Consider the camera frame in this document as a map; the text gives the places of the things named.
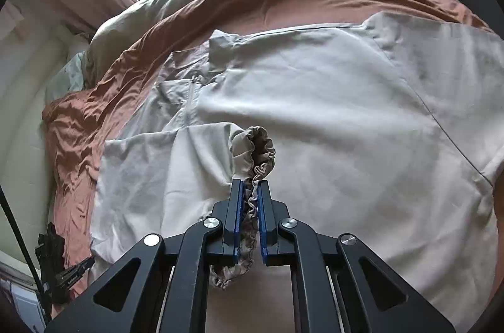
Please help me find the pale green pillow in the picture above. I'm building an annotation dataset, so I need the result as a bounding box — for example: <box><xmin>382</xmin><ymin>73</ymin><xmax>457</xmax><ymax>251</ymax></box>
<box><xmin>44</xmin><ymin>52</ymin><xmax>89</xmax><ymax>103</ymax></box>

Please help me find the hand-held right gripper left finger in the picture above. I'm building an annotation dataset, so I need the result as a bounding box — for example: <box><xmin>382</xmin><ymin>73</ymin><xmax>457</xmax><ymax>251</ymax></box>
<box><xmin>45</xmin><ymin>179</ymin><xmax>243</xmax><ymax>333</ymax></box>

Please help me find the beige zip jacket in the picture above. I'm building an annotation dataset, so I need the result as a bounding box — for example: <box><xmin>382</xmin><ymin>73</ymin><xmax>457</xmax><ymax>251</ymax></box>
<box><xmin>90</xmin><ymin>11</ymin><xmax>504</xmax><ymax>333</ymax></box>

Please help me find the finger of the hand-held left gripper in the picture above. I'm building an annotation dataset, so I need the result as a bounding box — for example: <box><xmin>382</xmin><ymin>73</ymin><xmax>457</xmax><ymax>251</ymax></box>
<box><xmin>57</xmin><ymin>257</ymin><xmax>95</xmax><ymax>288</ymax></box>

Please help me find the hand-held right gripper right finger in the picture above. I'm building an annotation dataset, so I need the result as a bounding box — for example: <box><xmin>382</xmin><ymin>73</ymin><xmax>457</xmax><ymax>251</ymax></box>
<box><xmin>258</xmin><ymin>179</ymin><xmax>456</xmax><ymax>333</ymax></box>

